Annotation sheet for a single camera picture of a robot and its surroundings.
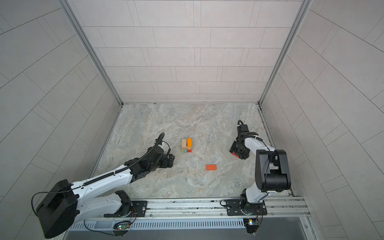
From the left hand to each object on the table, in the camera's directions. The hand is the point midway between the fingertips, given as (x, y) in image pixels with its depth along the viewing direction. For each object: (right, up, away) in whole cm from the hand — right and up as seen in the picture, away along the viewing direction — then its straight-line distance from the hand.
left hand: (173, 156), depth 84 cm
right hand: (+37, +1, +8) cm, 37 cm away
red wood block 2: (+34, +2, -1) cm, 34 cm away
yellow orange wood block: (+9, +7, +5) cm, 12 cm away
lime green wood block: (+5, +2, +5) cm, 7 cm away
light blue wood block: (+7, +2, +5) cm, 9 cm away
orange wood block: (+22, -7, +1) cm, 23 cm away
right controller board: (+39, -26, -15) cm, 49 cm away
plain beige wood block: (+6, +6, +3) cm, 9 cm away
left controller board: (-18, -25, -20) cm, 37 cm away
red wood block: (+9, +2, +6) cm, 11 cm away
